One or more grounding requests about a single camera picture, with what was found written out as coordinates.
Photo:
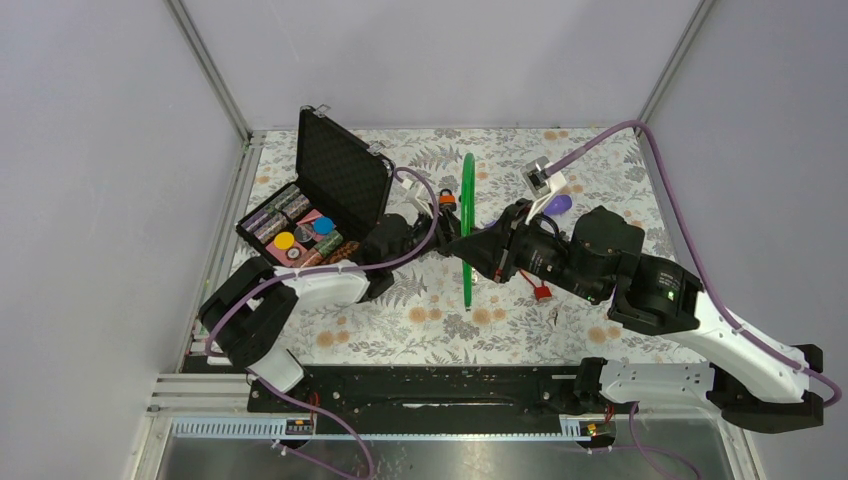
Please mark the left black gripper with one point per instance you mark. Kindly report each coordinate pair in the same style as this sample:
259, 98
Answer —
443, 231

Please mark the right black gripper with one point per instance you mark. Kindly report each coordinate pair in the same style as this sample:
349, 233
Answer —
490, 248

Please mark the orange black padlock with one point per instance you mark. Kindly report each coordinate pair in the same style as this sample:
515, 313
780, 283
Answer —
447, 201

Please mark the green cable lock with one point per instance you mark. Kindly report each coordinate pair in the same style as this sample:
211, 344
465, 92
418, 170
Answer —
467, 221

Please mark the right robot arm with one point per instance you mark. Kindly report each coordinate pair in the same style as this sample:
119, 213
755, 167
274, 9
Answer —
757, 386

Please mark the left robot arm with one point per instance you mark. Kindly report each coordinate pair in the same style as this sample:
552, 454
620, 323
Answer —
246, 316

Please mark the black poker chip case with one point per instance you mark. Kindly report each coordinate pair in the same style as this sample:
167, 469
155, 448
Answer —
337, 175

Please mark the blue round chip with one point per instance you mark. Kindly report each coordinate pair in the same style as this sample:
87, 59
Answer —
323, 226

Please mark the yellow round chip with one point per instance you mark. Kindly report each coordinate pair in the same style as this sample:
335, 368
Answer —
284, 241

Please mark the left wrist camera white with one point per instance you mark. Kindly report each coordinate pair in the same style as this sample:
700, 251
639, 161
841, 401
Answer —
417, 194

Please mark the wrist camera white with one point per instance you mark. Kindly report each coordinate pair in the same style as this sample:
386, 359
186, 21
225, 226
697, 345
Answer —
417, 194
544, 186

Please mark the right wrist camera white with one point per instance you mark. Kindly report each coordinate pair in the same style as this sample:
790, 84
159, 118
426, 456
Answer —
544, 186

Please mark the purple cylindrical handle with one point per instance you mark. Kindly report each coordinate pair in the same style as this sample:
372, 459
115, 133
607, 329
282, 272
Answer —
558, 206

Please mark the black mounting base plate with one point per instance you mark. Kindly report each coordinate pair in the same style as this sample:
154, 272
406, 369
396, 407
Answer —
439, 399

